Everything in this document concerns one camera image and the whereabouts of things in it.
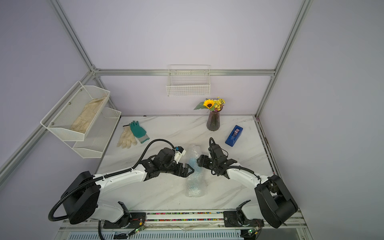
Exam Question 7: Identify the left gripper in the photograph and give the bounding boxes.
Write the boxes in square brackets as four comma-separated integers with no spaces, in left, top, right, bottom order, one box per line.
[161,162,195,177]

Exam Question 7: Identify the aluminium front rail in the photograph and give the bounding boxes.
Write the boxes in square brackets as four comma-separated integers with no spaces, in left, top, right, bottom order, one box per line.
[55,210,313,240]

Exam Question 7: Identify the dark glass flower vase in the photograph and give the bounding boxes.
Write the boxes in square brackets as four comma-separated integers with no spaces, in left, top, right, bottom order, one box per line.
[207,111,220,132]

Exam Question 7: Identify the clear bubble wrap sheet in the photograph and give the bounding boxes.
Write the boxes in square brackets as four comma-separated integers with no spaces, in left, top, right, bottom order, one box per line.
[185,145,208,198]

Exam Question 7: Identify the sunflower bouquet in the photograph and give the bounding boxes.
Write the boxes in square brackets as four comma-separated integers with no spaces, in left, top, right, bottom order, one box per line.
[194,98,226,112]

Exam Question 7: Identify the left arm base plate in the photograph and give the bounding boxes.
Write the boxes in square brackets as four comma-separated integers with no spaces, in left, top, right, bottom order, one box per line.
[103,212,147,229]

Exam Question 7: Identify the lower white mesh shelf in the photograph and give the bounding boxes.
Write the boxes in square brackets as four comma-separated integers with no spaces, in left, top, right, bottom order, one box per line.
[62,107,121,159]

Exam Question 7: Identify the beige work glove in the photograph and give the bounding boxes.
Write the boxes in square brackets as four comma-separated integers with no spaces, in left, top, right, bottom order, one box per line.
[117,125,138,149]

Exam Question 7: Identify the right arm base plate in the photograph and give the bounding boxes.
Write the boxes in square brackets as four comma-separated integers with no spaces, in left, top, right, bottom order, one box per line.
[223,211,265,227]

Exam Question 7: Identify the blue plastic wine glass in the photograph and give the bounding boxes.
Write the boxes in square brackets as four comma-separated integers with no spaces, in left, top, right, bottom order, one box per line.
[187,168,207,197]

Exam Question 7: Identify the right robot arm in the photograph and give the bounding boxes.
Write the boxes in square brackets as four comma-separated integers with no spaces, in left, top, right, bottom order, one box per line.
[197,137,299,229]

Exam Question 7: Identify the white wire wall basket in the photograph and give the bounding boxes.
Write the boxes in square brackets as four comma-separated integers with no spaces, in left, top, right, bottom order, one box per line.
[166,65,211,97]

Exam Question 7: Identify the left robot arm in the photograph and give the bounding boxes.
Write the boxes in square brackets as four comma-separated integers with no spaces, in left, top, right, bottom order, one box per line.
[48,147,195,225]

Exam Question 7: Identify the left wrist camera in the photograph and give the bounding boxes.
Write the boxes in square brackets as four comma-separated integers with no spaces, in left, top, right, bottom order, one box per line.
[174,147,186,164]

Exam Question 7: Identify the blue tape dispenser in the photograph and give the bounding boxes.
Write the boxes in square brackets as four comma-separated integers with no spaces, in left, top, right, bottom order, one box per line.
[225,125,243,147]

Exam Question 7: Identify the black corrugated cable hose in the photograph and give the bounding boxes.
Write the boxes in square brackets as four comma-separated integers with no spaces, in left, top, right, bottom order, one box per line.
[47,138,176,240]

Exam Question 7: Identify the green work glove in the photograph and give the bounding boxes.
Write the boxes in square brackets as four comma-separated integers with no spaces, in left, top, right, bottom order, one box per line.
[129,121,150,144]

